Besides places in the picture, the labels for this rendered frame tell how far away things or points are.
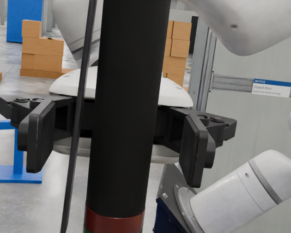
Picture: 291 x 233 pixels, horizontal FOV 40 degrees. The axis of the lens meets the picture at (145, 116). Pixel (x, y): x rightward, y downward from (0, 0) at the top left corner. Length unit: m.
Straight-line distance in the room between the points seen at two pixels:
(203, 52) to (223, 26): 1.59
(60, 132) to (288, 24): 0.29
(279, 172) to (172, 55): 7.57
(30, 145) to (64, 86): 0.07
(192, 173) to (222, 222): 0.75
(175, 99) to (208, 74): 1.79
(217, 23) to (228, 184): 0.57
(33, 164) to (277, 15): 0.31
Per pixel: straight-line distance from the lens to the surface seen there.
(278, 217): 2.42
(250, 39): 0.44
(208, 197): 0.97
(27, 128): 0.21
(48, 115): 0.22
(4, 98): 0.28
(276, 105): 2.18
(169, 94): 0.27
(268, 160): 0.95
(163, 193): 0.91
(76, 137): 0.21
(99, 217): 0.21
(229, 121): 0.28
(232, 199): 0.95
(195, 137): 0.20
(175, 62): 8.49
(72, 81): 0.28
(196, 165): 0.21
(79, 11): 0.41
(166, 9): 0.20
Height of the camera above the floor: 1.55
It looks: 14 degrees down
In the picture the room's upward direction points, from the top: 7 degrees clockwise
